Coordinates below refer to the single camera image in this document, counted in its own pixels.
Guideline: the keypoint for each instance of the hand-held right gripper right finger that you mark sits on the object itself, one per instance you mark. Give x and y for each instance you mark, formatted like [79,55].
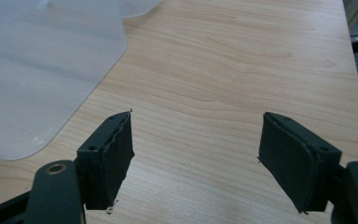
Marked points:
[295,158]

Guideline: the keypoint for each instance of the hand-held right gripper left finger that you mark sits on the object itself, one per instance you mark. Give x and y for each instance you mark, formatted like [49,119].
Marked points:
[105,168]

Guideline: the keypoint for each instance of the translucent white plastic sheet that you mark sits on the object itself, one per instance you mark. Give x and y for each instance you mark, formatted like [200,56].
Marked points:
[40,71]

